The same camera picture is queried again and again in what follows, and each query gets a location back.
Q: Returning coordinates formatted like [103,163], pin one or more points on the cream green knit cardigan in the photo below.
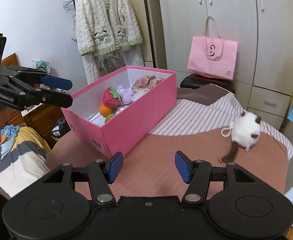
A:
[104,26]

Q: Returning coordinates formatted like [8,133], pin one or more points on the grey wardrobe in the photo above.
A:
[249,42]

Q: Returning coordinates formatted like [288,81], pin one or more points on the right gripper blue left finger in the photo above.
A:
[100,175]

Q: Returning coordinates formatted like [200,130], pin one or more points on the green ball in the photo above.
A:
[109,117]

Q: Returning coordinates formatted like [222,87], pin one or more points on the white lace garment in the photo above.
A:
[97,66]

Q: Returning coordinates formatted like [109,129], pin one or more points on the white brown plush toy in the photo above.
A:
[244,132]

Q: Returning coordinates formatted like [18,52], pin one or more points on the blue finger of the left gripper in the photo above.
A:
[56,82]

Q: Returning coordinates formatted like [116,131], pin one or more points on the pink tote bag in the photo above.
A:
[212,56]

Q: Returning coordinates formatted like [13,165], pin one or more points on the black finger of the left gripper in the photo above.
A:
[54,98]

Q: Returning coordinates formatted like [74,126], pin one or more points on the orange ball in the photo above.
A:
[105,110]

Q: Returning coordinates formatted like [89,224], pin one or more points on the pink floral cloth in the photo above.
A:
[146,82]

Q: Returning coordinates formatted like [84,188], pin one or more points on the black hard case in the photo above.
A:
[206,81]

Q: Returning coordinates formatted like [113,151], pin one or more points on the pink storage box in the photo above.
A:
[128,127]

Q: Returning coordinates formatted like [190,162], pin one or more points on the white mesh bath pouf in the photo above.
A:
[139,93]

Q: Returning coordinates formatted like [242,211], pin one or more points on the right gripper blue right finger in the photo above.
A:
[195,173]

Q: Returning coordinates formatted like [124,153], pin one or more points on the striped brown bed cover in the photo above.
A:
[193,126]

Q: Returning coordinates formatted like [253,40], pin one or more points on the red strawberry plush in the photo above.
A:
[111,98]

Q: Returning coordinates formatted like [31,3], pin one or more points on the purple plush toy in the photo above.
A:
[126,95]

